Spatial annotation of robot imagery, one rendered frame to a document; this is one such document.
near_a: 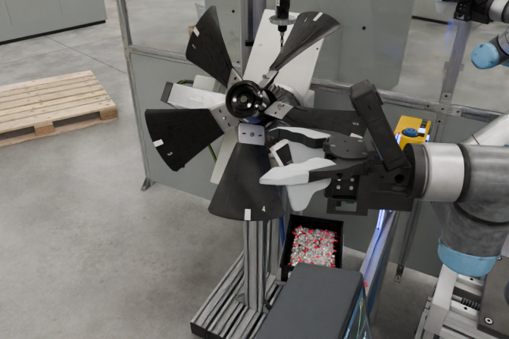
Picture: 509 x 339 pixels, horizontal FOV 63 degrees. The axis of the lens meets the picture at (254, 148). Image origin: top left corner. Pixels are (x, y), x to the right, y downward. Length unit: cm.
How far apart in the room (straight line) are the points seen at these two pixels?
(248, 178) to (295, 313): 66
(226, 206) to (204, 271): 117
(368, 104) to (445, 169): 12
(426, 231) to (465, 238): 162
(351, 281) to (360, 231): 169
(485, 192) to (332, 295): 25
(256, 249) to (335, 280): 113
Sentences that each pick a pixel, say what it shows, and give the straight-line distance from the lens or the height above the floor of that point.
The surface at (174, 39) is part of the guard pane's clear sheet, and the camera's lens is 233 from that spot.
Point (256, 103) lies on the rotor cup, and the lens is 122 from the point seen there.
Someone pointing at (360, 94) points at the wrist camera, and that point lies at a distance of 50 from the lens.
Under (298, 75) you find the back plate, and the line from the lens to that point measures 152.
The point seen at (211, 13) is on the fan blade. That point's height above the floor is 141.
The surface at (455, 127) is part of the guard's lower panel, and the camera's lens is 193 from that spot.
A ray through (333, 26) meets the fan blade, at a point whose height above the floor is 142.
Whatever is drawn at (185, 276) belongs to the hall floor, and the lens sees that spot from 234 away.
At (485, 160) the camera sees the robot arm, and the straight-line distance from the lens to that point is 57.
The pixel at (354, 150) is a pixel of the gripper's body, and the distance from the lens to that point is 53.
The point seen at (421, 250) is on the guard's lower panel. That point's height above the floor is 20.
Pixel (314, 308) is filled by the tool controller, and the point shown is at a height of 124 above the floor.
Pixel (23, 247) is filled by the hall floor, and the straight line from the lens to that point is 280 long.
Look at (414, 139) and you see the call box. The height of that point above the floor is 107.
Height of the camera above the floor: 174
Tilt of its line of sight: 32 degrees down
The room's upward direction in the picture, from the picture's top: straight up
